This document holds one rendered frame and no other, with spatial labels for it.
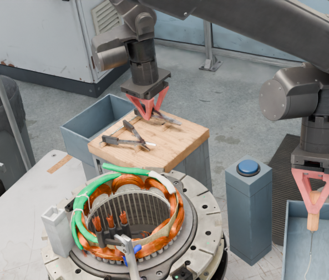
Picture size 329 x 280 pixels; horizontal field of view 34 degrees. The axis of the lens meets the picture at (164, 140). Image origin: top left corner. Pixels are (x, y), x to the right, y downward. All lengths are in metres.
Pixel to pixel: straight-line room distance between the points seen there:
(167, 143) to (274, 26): 0.61
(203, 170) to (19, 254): 0.51
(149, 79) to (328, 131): 0.47
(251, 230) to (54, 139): 2.10
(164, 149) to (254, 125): 1.88
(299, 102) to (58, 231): 0.43
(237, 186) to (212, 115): 1.98
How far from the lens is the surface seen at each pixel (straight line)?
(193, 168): 1.22
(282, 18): 0.62
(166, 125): 1.21
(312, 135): 0.80
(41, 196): 1.56
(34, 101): 3.55
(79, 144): 1.27
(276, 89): 0.74
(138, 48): 1.10
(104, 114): 1.38
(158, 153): 1.15
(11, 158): 2.62
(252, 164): 1.13
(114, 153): 1.17
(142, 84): 1.15
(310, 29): 0.66
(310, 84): 0.74
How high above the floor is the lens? 1.78
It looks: 37 degrees down
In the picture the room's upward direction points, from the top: 8 degrees counter-clockwise
